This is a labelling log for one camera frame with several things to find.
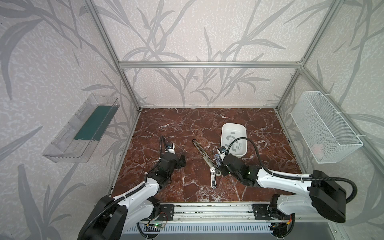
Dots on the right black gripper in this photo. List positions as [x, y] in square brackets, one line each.
[223, 166]

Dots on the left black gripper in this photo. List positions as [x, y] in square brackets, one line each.
[178, 160]

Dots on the grey white large stapler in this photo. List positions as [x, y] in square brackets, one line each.
[208, 160]

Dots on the small white stapler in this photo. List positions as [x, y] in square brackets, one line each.
[213, 178]

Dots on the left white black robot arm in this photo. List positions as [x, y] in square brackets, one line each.
[111, 217]

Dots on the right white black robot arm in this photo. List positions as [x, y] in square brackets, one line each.
[315, 193]

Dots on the white plastic tray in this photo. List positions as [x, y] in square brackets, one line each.
[230, 127]

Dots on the green circuit board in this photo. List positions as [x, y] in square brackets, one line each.
[155, 226]

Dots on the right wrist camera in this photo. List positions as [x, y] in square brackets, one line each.
[222, 152]

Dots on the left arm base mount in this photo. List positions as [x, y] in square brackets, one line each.
[164, 212]

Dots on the aluminium front rail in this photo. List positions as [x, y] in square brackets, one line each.
[204, 212]

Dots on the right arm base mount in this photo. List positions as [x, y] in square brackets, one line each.
[267, 213]

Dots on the clear wall shelf green mat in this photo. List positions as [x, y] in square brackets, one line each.
[79, 138]

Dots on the white wire mesh basket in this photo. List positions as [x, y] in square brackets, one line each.
[329, 137]

